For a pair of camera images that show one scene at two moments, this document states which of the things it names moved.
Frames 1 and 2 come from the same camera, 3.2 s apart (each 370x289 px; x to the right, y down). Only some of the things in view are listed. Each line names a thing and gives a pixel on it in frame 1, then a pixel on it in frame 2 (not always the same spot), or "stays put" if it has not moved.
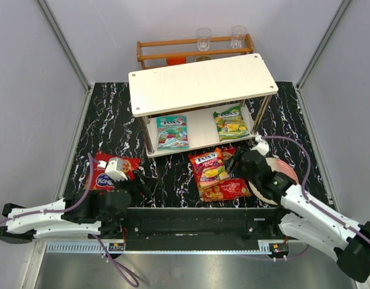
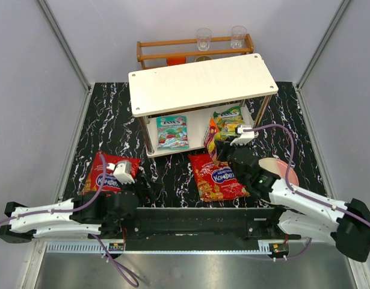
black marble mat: x=109 y=127 stays put
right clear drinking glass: x=237 y=36 stays put
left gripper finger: x=142 y=177 → x=145 y=177
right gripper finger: x=231 y=167 → x=224 y=150
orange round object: x=171 y=61 stays put
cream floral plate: x=279 y=166 stays put
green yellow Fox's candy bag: x=230 y=123 stays put
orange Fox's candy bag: x=209 y=168 → x=210 y=141
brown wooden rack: x=174 y=49 stays put
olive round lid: x=203 y=58 stays put
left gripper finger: x=148 y=191 → x=154 y=189
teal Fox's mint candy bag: x=172 y=132 stays put
